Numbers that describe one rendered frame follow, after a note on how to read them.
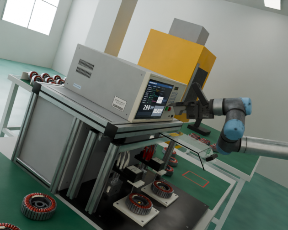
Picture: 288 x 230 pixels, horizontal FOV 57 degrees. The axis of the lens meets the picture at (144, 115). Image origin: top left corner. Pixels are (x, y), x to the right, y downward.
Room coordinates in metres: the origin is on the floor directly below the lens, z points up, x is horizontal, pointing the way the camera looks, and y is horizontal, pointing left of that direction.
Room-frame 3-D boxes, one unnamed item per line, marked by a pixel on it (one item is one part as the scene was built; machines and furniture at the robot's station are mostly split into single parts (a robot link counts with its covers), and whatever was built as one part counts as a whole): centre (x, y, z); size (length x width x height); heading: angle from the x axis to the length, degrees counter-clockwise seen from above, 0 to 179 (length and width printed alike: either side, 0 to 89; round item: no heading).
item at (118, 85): (1.27, 0.12, 1.22); 0.44 x 0.39 x 0.20; 155
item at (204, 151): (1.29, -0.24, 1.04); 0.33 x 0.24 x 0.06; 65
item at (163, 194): (1.23, -0.22, 0.80); 0.11 x 0.11 x 0.04
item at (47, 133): (1.00, 0.33, 0.91); 0.28 x 0.03 x 0.32; 65
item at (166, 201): (1.23, -0.22, 0.78); 0.15 x 0.15 x 0.01; 65
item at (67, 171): (1.23, 0.06, 0.92); 0.66 x 0.01 x 0.30; 155
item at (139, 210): (1.01, -0.12, 0.80); 0.11 x 0.11 x 0.04
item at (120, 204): (1.01, -0.12, 0.78); 0.15 x 0.15 x 0.01; 65
